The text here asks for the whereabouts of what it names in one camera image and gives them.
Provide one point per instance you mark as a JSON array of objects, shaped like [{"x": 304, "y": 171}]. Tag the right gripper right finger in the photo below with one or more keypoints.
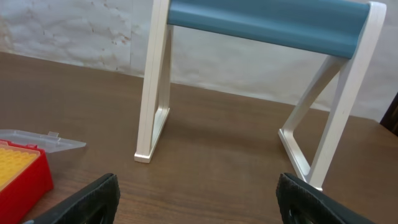
[{"x": 311, "y": 205}]

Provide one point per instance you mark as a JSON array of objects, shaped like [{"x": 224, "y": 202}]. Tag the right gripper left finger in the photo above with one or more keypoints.
[{"x": 90, "y": 202}]

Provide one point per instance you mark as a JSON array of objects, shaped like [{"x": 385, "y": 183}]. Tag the red and yellow tip box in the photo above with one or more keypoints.
[{"x": 21, "y": 183}]

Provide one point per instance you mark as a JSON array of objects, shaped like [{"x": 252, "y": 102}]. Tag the white and blue stand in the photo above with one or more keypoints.
[{"x": 264, "y": 21}]

